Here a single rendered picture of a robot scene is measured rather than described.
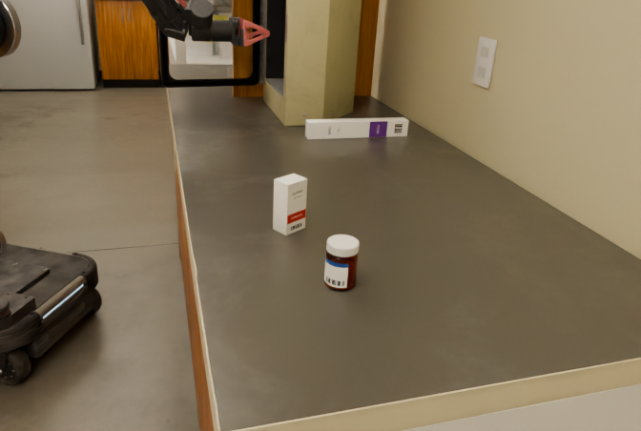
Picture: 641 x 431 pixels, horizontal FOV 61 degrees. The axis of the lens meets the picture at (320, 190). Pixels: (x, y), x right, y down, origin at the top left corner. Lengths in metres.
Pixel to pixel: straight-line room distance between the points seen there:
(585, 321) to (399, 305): 0.24
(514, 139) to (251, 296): 0.77
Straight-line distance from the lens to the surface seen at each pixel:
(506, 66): 1.34
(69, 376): 2.17
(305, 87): 1.51
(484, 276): 0.85
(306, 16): 1.48
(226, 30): 1.57
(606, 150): 1.11
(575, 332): 0.78
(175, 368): 2.11
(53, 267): 2.33
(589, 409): 0.77
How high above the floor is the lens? 1.34
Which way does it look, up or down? 22 degrees down
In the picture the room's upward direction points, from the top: 3 degrees clockwise
